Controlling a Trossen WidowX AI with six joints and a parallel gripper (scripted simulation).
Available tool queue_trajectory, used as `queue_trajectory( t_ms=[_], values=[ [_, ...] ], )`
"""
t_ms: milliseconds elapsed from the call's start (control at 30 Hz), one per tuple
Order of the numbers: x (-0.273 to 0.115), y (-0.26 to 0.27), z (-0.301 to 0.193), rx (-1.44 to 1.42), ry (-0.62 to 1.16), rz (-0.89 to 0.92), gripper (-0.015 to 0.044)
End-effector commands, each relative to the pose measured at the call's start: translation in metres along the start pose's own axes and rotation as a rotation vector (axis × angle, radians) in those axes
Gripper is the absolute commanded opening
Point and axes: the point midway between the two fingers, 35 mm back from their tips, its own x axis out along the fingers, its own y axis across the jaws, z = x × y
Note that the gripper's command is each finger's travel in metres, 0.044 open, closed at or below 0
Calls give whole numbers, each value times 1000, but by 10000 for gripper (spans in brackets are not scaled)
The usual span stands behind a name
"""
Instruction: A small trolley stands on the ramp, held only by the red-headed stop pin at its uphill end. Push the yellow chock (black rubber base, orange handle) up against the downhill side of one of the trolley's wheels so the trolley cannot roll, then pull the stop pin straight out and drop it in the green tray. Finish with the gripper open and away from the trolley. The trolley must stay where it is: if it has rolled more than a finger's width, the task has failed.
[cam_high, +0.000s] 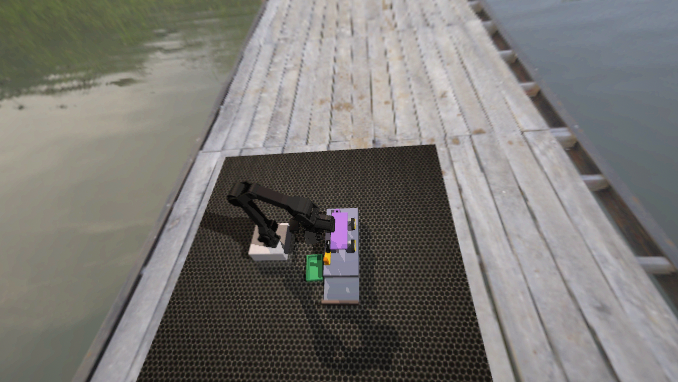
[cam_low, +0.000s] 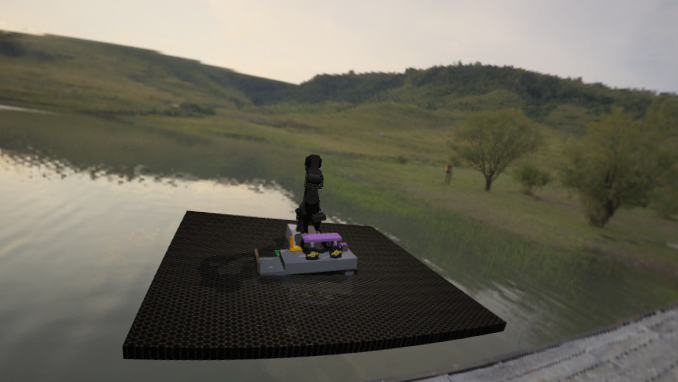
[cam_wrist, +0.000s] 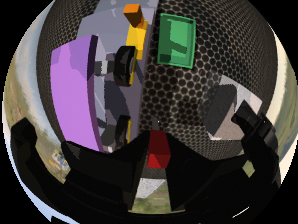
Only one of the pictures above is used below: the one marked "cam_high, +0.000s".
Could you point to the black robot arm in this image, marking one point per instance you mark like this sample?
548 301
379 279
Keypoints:
243 193

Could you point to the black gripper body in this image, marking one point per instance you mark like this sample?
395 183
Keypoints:
294 227

